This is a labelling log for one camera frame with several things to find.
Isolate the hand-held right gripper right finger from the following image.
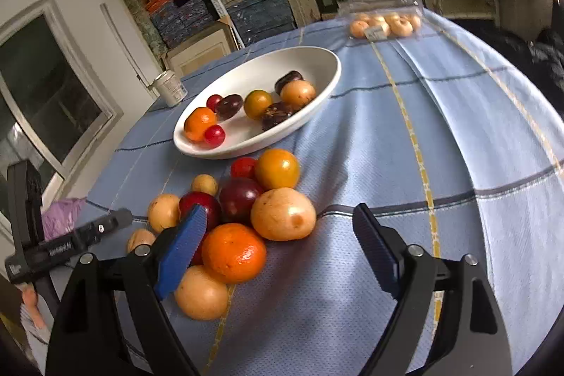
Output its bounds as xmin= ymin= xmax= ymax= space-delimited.
xmin=352 ymin=203 xmax=514 ymax=376

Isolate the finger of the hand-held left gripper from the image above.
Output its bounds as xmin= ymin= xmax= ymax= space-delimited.
xmin=73 ymin=207 xmax=134 ymax=247

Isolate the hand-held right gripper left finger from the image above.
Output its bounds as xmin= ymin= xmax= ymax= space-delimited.
xmin=46 ymin=204 xmax=208 ymax=376

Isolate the tan round fruit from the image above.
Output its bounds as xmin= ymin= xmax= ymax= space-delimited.
xmin=127 ymin=228 xmax=157 ymax=254
xmin=250 ymin=187 xmax=317 ymax=241
xmin=281 ymin=80 xmax=317 ymax=108
xmin=174 ymin=265 xmax=229 ymax=321
xmin=147 ymin=194 xmax=181 ymax=233

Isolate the orange mandarin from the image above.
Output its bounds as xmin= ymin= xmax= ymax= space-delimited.
xmin=202 ymin=223 xmax=268 ymax=284
xmin=184 ymin=107 xmax=219 ymax=142

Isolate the dark red plum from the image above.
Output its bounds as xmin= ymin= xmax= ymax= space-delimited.
xmin=219 ymin=177 xmax=265 ymax=226
xmin=179 ymin=191 xmax=222 ymax=227

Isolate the small brownish round fruit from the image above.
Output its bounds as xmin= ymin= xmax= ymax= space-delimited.
xmin=191 ymin=174 xmax=219 ymax=197

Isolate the yellow-orange mandarin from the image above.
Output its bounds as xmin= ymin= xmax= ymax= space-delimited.
xmin=254 ymin=149 xmax=301 ymax=190

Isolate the dark brown wrinkled fruit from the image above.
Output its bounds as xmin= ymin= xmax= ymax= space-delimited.
xmin=216 ymin=94 xmax=244 ymax=121
xmin=274 ymin=70 xmax=303 ymax=95

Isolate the dark brown speckled fruit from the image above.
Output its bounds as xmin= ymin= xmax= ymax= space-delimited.
xmin=262 ymin=102 xmax=295 ymax=132

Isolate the greenish yellow mandarin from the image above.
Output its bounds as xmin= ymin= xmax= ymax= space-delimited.
xmin=244 ymin=90 xmax=273 ymax=120

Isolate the white ceramic plate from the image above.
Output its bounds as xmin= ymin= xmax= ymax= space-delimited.
xmin=173 ymin=46 xmax=342 ymax=160

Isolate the group of small pale fruits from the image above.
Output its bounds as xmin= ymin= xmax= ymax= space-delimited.
xmin=349 ymin=12 xmax=421 ymax=38

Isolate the person's left hand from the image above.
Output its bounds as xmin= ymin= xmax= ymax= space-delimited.
xmin=22 ymin=285 xmax=47 ymax=330

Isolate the purple plastic bag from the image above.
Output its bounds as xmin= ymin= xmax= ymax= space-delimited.
xmin=42 ymin=197 xmax=89 ymax=240

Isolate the blue checked tablecloth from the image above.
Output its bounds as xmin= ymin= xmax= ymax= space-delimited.
xmin=44 ymin=8 xmax=564 ymax=376

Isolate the white drink can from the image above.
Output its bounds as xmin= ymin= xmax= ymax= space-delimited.
xmin=152 ymin=70 xmax=188 ymax=108

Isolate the white framed window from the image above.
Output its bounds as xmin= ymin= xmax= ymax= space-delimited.
xmin=0 ymin=0 xmax=123 ymax=201

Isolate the white leaning slat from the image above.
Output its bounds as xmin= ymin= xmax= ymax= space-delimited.
xmin=100 ymin=1 xmax=159 ymax=97

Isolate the beige framed panel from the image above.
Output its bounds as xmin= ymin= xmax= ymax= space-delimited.
xmin=161 ymin=16 xmax=241 ymax=77

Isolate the mottled green board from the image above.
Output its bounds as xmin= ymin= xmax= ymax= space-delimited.
xmin=121 ymin=0 xmax=170 ymax=51

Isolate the clear plastic clamshell box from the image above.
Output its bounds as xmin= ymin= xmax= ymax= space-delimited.
xmin=337 ymin=0 xmax=424 ymax=42

